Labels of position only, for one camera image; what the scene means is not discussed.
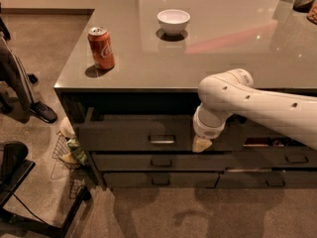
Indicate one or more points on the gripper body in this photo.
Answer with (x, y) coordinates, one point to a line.
(205, 131)

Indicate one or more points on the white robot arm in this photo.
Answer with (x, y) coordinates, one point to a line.
(231, 92)

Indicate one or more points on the dark cabinet counter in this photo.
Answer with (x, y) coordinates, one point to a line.
(158, 74)

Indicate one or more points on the white bowl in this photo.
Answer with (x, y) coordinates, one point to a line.
(173, 21)

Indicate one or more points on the green snack bag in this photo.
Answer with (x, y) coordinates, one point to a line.
(76, 151)

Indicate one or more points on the red soda can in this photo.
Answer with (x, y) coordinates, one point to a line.
(100, 45)

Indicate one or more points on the black shoe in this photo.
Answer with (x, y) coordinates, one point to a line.
(43, 112)

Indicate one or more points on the brown basket top right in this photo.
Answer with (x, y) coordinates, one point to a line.
(312, 14)

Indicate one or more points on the person leg striped trousers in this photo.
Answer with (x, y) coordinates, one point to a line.
(13, 73)

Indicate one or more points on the wire basket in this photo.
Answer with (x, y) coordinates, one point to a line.
(65, 166)

